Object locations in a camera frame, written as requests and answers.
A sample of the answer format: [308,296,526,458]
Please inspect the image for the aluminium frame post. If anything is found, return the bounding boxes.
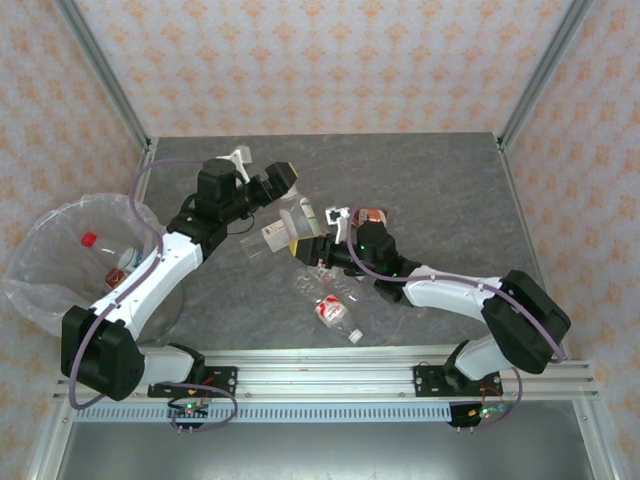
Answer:
[51,0,153,152]
[497,0,597,152]

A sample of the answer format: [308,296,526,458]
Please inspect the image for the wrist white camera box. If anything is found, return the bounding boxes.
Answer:
[323,205,354,245]
[218,145,252,184]

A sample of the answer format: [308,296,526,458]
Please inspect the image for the clear bottle white barcode label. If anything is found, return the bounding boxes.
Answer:
[240,222,297,261]

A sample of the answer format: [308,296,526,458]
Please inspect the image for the bin with clear plastic bag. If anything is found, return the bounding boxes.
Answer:
[1,191,184,347]

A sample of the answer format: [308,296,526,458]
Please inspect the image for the aluminium table side rail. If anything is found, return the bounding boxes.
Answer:
[495,134,572,362]
[130,138,161,202]

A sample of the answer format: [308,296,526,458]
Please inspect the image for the clear bottle teal red label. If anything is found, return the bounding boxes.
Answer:
[80,230,147,275]

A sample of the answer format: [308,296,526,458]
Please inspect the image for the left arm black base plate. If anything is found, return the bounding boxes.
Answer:
[146,365,239,399]

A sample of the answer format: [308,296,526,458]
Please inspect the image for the grey slotted cable duct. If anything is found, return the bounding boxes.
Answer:
[73,403,507,425]

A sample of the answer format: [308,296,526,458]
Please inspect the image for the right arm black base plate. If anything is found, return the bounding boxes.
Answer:
[413,364,504,399]

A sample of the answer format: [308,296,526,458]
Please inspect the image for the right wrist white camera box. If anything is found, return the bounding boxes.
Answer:
[323,205,354,245]

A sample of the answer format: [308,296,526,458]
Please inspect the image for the aluminium mounting rail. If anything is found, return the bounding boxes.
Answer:
[52,349,599,402]

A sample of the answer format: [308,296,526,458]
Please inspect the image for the brown chocolate drink bottle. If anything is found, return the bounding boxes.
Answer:
[351,205,391,229]

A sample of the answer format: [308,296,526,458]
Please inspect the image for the clear bottle red white label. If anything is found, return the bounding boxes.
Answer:
[312,266,363,306]
[291,268,365,346]

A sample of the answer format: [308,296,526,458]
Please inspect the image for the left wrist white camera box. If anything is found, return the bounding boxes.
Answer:
[218,145,252,184]

